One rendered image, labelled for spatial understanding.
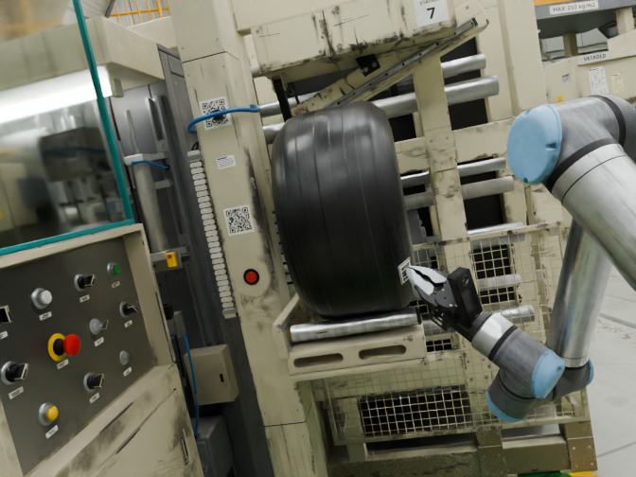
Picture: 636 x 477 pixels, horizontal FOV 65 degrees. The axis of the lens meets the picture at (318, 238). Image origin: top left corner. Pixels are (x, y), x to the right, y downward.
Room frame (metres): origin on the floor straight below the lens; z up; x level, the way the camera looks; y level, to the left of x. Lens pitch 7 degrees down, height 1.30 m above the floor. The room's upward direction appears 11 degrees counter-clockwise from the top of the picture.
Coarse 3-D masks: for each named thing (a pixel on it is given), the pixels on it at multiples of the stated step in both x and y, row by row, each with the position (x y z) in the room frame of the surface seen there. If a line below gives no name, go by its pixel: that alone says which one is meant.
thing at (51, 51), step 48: (0, 0) 0.99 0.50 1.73; (48, 0) 1.14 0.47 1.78; (0, 48) 0.96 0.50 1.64; (48, 48) 1.10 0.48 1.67; (0, 96) 0.93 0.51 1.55; (48, 96) 1.06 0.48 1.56; (96, 96) 1.23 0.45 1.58; (0, 144) 0.90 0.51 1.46; (48, 144) 1.02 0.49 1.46; (96, 144) 1.18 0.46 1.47; (0, 192) 0.87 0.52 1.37; (48, 192) 0.98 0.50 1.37; (96, 192) 1.13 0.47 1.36; (0, 240) 0.84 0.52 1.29; (48, 240) 0.94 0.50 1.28
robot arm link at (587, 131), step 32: (512, 128) 0.81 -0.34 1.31; (544, 128) 0.74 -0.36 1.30; (576, 128) 0.74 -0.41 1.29; (608, 128) 0.76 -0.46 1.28; (512, 160) 0.81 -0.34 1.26; (544, 160) 0.74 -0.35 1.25; (576, 160) 0.72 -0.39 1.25; (608, 160) 0.70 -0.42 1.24; (576, 192) 0.71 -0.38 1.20; (608, 192) 0.68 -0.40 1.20; (608, 224) 0.67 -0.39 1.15; (608, 256) 0.68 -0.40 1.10
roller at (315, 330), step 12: (384, 312) 1.23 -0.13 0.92; (396, 312) 1.22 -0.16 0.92; (408, 312) 1.21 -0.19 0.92; (312, 324) 1.26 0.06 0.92; (324, 324) 1.25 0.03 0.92; (336, 324) 1.24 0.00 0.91; (348, 324) 1.23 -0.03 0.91; (360, 324) 1.23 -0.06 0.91; (372, 324) 1.22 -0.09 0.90; (384, 324) 1.21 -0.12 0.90; (396, 324) 1.21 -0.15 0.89; (408, 324) 1.21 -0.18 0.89; (420, 324) 1.21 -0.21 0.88; (300, 336) 1.25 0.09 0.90; (312, 336) 1.25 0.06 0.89; (324, 336) 1.25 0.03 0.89; (336, 336) 1.25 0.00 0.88
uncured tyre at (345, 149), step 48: (288, 144) 1.20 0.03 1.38; (336, 144) 1.15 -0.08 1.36; (384, 144) 1.15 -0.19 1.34; (288, 192) 1.14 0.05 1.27; (336, 192) 1.10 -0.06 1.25; (384, 192) 1.09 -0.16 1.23; (288, 240) 1.14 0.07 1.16; (336, 240) 1.10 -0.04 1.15; (384, 240) 1.09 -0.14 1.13; (336, 288) 1.14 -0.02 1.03; (384, 288) 1.14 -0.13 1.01
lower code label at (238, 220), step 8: (232, 208) 1.35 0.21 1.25; (240, 208) 1.35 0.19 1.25; (248, 208) 1.34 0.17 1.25; (224, 216) 1.36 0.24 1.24; (232, 216) 1.35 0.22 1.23; (240, 216) 1.35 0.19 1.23; (248, 216) 1.34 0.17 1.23; (232, 224) 1.35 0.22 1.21; (240, 224) 1.35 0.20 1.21; (248, 224) 1.35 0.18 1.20; (232, 232) 1.35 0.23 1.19; (240, 232) 1.35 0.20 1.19; (248, 232) 1.35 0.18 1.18
